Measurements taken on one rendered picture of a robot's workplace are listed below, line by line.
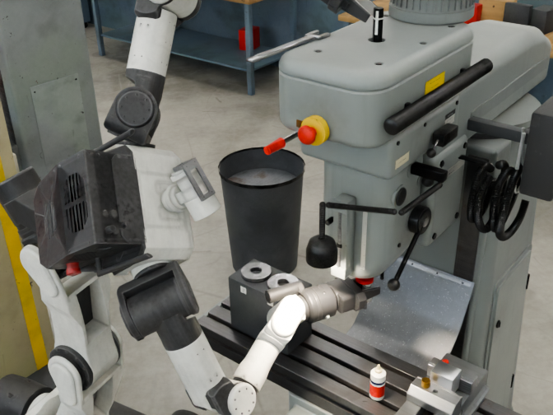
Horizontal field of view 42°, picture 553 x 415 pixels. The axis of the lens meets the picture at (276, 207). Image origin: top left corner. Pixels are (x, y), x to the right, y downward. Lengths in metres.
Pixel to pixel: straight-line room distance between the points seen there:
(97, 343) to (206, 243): 2.46
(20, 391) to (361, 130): 1.47
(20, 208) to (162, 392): 1.77
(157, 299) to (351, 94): 0.58
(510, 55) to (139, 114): 1.03
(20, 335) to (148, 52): 2.07
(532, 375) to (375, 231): 2.05
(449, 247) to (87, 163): 1.13
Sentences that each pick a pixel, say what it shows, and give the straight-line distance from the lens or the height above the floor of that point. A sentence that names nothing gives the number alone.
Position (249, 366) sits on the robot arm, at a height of 1.20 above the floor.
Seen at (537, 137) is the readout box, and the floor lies 1.67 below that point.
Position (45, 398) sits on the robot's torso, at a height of 0.75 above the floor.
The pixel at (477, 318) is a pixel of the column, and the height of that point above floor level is 0.97.
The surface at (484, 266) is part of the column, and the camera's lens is 2.17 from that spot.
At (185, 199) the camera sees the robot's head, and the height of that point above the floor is 1.61.
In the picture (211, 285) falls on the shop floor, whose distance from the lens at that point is 4.02.
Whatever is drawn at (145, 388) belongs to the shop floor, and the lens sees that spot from 3.45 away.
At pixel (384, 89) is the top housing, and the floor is 1.86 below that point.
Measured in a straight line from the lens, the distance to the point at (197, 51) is 7.18.
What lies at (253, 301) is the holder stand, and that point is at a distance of 2.09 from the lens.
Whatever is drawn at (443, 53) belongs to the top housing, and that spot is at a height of 1.87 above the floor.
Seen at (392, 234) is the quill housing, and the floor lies 1.46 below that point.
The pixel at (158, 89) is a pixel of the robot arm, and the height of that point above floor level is 1.78.
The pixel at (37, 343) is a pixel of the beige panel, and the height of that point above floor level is 0.18.
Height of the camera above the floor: 2.34
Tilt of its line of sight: 30 degrees down
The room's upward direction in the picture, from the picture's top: 1 degrees counter-clockwise
